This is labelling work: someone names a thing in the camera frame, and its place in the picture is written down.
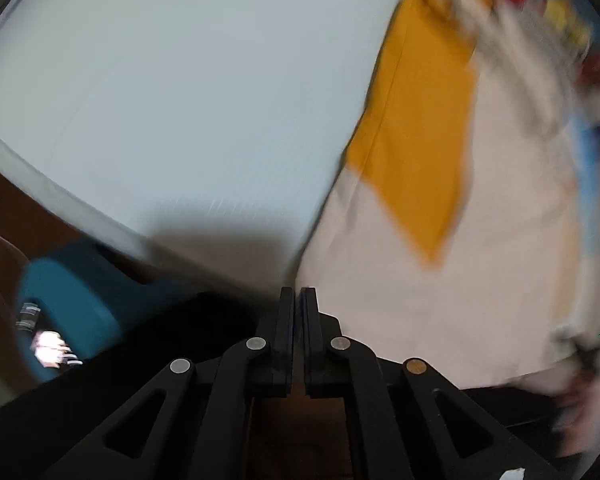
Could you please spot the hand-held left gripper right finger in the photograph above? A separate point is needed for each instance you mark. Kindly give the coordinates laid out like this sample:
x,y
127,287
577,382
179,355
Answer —
x,y
310,320

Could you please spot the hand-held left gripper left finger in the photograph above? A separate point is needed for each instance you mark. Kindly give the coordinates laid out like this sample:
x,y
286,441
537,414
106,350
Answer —
x,y
286,320

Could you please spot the beige and mustard hooded jacket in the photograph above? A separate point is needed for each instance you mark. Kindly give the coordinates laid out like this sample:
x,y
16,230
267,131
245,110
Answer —
x,y
430,285

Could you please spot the teal blue stool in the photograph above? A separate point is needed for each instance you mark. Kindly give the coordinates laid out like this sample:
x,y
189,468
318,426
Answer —
x,y
90,290

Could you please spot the bed with light blue sheet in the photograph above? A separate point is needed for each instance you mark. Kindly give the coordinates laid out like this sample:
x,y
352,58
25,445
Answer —
x,y
180,85

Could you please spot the yellow cloth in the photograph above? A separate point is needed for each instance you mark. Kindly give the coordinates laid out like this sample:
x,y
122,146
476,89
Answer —
x,y
565,17

